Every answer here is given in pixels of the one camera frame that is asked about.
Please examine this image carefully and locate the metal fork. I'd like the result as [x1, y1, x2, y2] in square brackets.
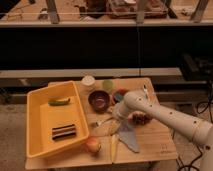
[90, 117, 113, 128]

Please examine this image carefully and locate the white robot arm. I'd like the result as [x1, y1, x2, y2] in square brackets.
[112, 90, 213, 171]

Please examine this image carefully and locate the green plastic cup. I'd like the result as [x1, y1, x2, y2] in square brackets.
[102, 79, 113, 93]

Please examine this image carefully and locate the white cup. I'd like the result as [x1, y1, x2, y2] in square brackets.
[81, 75, 95, 91]

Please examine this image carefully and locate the blue sponge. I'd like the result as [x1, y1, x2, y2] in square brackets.
[114, 93, 124, 103]

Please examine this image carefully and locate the orange clay bowl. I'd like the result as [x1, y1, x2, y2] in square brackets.
[112, 89, 128, 104]

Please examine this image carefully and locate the dark purple bowl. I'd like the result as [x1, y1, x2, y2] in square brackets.
[88, 90, 110, 113]

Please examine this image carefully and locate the purple grapes toy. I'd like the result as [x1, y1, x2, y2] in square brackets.
[132, 114, 150, 125]

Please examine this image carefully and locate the grey cloth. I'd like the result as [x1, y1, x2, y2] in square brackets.
[118, 123, 140, 153]

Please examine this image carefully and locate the wooden table board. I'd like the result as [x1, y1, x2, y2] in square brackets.
[26, 81, 177, 169]

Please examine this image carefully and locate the red yellow apple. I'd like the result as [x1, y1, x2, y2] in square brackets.
[86, 137, 101, 154]

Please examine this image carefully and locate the striped black block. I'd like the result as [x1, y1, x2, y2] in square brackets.
[52, 124, 77, 140]

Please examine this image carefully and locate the yellow plastic bin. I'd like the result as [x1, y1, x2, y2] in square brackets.
[26, 81, 89, 158]

